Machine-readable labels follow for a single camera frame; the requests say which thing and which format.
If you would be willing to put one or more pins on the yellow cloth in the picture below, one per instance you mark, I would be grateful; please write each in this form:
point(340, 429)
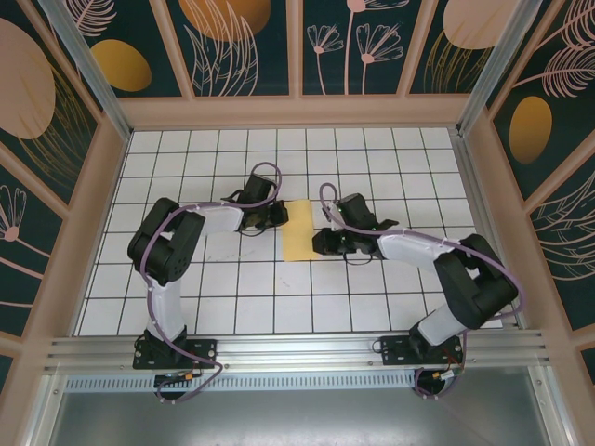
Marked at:
point(300, 232)

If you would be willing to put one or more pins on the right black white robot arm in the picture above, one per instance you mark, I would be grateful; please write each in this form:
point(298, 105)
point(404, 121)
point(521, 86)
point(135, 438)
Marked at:
point(479, 297)

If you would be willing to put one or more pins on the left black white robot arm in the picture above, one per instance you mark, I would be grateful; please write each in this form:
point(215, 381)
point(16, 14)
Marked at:
point(162, 241)

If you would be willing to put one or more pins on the grey metal shelf panel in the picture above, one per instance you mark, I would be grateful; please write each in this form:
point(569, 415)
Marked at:
point(297, 418)

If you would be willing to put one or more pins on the small circuit board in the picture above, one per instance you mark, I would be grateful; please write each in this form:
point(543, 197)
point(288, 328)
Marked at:
point(174, 377)
point(446, 375)

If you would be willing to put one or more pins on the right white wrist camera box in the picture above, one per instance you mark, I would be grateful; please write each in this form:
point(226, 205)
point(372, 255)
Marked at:
point(332, 213)

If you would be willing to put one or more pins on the long aluminium mounting rail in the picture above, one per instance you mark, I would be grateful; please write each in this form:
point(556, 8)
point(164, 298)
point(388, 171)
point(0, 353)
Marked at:
point(297, 346)

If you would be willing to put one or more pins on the aluminium side rail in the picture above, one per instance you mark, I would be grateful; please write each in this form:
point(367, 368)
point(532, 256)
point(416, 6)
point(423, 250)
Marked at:
point(470, 186)

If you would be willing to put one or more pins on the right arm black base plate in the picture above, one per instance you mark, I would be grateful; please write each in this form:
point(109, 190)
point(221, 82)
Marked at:
point(392, 350)

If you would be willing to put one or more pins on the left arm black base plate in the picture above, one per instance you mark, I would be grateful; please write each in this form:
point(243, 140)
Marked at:
point(204, 353)

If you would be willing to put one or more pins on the aluminium frame post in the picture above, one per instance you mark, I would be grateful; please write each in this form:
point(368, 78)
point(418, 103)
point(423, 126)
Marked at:
point(93, 69)
point(495, 69)

